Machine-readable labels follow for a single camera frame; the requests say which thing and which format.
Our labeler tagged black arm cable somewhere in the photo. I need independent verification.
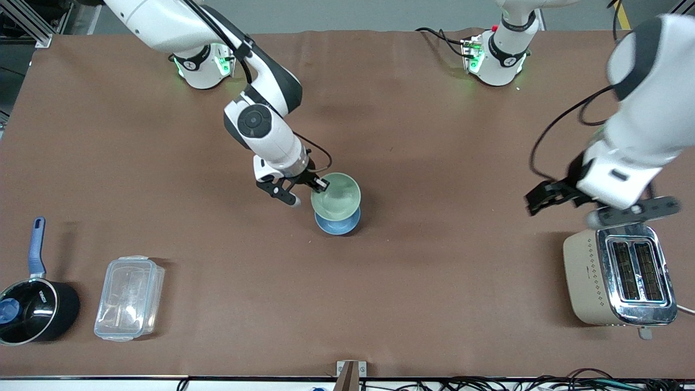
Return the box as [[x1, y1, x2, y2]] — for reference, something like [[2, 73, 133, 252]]
[[293, 131, 333, 175], [529, 84, 625, 183]]

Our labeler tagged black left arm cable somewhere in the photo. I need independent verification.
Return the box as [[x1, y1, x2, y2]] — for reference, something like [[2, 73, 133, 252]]
[[529, 84, 625, 183]]

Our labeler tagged black saucepan with blue handle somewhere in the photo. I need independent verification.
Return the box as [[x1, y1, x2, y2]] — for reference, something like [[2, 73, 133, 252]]
[[0, 217, 81, 346]]

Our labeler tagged black floor cable bundle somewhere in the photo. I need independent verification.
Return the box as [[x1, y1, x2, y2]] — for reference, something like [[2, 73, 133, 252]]
[[358, 368, 695, 391]]

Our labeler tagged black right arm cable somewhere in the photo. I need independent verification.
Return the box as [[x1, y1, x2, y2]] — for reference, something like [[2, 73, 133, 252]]
[[293, 131, 333, 175]]

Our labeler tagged black base cable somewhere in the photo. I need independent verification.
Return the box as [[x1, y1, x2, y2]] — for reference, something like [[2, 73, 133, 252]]
[[415, 27, 469, 58]]

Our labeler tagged blue object inside saucepan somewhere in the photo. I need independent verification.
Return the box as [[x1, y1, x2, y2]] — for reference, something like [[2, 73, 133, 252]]
[[0, 299, 21, 325]]

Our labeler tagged green ceramic bowl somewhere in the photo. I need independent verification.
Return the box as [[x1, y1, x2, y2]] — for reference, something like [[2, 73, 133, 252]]
[[310, 172, 362, 222]]

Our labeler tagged aluminium frame profile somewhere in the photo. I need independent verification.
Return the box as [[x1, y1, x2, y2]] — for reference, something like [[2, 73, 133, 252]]
[[0, 0, 74, 51]]

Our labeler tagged metal bracket with wooden post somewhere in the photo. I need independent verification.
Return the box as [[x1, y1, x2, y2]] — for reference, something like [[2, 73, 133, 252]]
[[336, 361, 367, 391]]

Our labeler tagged clear plastic lidded container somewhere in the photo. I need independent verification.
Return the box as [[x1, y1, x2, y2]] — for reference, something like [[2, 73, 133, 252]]
[[94, 256, 165, 342]]

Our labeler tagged beige and chrome toaster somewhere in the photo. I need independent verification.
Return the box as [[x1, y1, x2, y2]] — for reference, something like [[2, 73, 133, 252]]
[[563, 223, 678, 340]]

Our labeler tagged brown table cloth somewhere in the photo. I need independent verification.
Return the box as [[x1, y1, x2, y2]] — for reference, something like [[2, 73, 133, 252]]
[[0, 28, 695, 379]]

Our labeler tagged blue ceramic bowl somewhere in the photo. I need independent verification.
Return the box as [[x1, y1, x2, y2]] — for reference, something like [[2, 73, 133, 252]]
[[314, 209, 362, 236]]

